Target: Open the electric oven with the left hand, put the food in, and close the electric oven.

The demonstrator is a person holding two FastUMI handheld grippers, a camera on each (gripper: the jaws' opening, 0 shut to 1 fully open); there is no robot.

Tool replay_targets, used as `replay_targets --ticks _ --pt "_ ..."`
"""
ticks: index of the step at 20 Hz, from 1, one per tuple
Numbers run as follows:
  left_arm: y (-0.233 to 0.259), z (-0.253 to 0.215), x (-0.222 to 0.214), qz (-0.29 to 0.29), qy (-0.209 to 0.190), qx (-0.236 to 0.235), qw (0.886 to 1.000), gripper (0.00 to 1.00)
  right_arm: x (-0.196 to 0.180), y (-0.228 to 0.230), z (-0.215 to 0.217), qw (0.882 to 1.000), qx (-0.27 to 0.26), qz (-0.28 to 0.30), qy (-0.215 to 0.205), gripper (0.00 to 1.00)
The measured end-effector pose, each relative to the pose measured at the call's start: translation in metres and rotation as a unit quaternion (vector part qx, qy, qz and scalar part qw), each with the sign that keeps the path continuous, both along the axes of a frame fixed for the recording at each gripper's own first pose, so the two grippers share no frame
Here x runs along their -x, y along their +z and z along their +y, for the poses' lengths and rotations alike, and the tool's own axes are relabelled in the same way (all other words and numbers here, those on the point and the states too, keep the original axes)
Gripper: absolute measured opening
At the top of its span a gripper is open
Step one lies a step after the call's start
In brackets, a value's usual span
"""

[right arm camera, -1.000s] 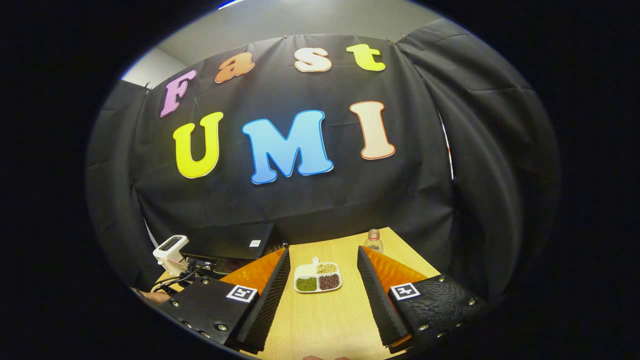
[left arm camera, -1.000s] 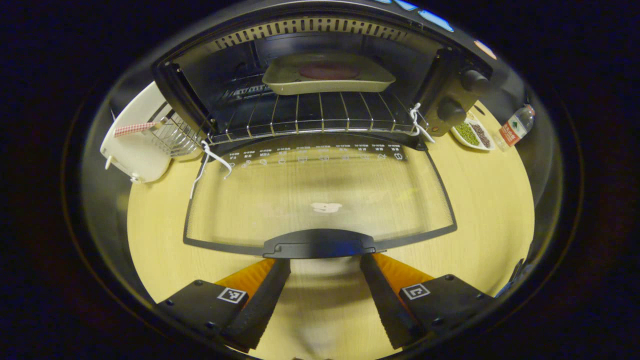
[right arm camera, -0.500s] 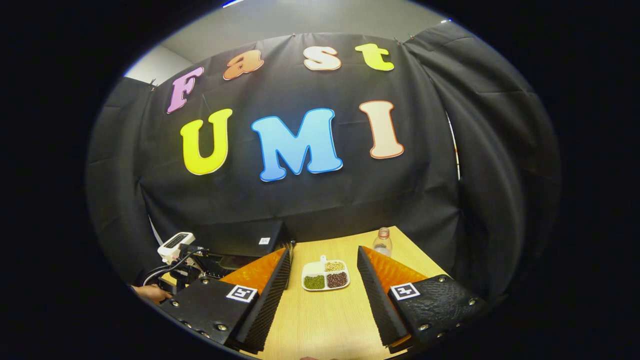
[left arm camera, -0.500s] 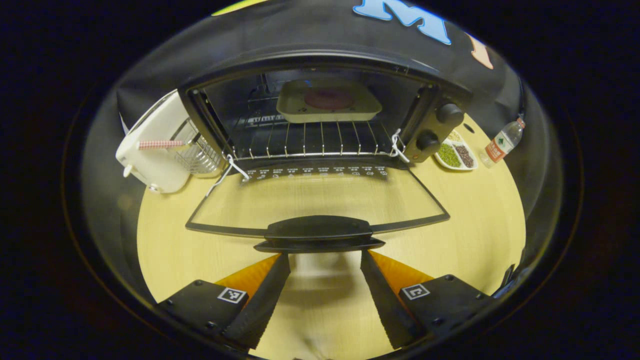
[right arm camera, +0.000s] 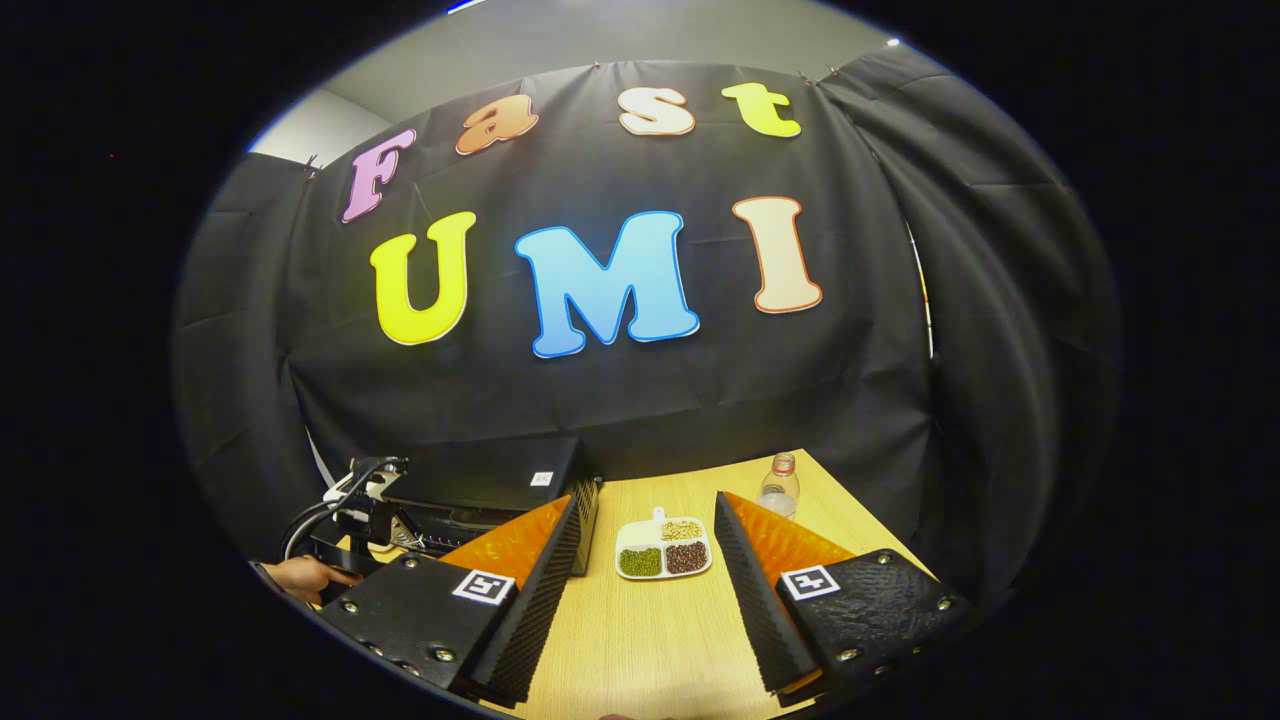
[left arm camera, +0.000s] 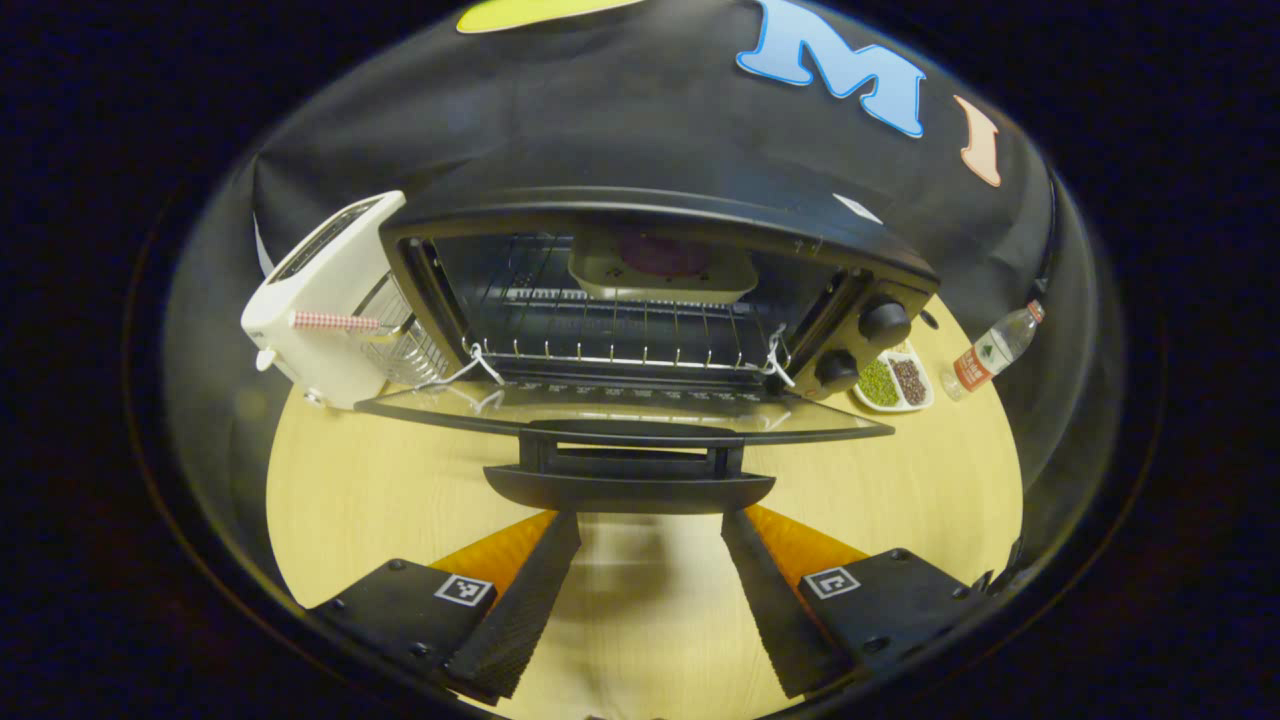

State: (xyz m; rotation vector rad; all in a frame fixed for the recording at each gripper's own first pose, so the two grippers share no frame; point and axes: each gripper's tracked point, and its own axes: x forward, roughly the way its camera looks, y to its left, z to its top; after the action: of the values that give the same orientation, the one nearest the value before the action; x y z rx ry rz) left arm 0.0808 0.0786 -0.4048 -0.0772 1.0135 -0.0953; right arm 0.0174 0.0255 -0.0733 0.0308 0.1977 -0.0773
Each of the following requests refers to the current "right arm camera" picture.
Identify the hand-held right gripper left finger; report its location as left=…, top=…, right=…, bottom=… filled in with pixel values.
left=316, top=490, right=584, bottom=707

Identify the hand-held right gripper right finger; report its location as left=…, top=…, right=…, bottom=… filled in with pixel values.
left=713, top=489, right=973, bottom=697

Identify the black electric oven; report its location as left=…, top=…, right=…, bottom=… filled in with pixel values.
left=384, top=434, right=602, bottom=577

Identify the white divided plate of beans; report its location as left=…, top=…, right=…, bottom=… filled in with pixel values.
left=614, top=506, right=714, bottom=582

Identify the clear plastic water bottle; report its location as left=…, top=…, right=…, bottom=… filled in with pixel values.
left=759, top=451, right=802, bottom=520

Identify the black backdrop cloth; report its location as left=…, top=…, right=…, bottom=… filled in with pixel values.
left=170, top=45, right=1121, bottom=601

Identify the black cable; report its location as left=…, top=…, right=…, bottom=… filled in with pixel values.
left=282, top=457, right=401, bottom=562

